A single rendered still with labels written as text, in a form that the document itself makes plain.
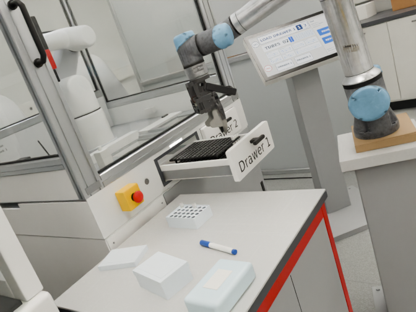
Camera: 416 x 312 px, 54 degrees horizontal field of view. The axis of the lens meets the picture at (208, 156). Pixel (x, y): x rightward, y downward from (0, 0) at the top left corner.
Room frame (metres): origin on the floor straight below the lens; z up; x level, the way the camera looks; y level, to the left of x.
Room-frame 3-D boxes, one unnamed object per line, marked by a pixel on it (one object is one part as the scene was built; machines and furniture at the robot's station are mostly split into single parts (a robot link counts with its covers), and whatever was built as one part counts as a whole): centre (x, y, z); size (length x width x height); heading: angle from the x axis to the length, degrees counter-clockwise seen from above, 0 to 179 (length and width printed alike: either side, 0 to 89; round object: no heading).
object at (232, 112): (1.80, -0.10, 0.87); 0.29 x 0.02 x 0.11; 141
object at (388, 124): (1.34, -0.59, 0.84); 0.15 x 0.15 x 0.10
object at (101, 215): (1.89, 0.45, 0.87); 1.02 x 0.95 x 0.14; 141
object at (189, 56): (1.41, -0.06, 1.26); 0.09 x 0.08 x 0.11; 66
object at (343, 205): (2.25, -0.66, 0.51); 0.50 x 0.45 x 1.02; 5
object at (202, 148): (1.48, 0.00, 0.87); 0.22 x 0.18 x 0.06; 51
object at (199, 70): (1.41, -0.06, 1.18); 0.08 x 0.08 x 0.05
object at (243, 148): (1.36, -0.15, 0.87); 0.29 x 0.02 x 0.11; 141
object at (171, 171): (1.49, 0.01, 0.86); 0.40 x 0.26 x 0.06; 51
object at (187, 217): (1.20, 0.12, 0.78); 0.12 x 0.08 x 0.04; 48
